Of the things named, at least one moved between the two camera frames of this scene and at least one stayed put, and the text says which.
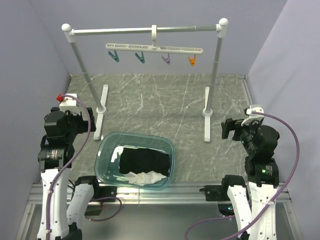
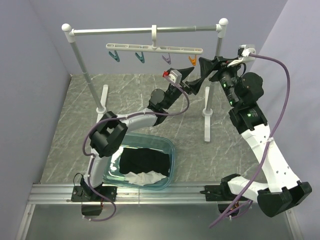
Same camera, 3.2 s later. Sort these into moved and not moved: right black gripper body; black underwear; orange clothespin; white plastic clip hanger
Moved: right black gripper body
Not moved: orange clothespin; black underwear; white plastic clip hanger
